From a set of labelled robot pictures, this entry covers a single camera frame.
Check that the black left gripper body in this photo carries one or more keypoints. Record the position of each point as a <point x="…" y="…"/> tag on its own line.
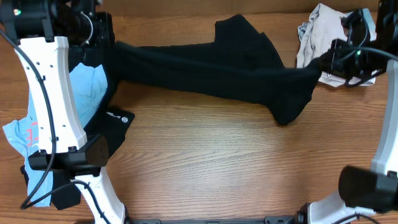
<point x="106" y="34"/>

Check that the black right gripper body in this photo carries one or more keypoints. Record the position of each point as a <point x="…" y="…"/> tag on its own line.
<point x="349" y="65"/>

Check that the black t-shirt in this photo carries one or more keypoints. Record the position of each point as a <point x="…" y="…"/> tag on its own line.
<point x="240" y="64"/>

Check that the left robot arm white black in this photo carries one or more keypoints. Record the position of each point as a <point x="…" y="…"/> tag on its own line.
<point x="42" y="32"/>

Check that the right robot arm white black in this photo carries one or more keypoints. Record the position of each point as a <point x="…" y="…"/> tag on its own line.
<point x="363" y="193"/>

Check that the beige folded shorts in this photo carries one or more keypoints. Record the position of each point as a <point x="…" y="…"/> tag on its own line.
<point x="316" y="35"/>

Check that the pale blue folded cloth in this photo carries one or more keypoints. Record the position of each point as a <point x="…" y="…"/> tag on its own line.
<point x="368" y="21"/>

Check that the light blue printed t-shirt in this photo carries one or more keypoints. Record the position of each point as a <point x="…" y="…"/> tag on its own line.
<point x="89" y="86"/>

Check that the black garment with logo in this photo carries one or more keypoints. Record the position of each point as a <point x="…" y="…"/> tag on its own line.
<point x="109" y="121"/>

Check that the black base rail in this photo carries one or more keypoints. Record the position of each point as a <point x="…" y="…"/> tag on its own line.
<point x="286" y="219"/>

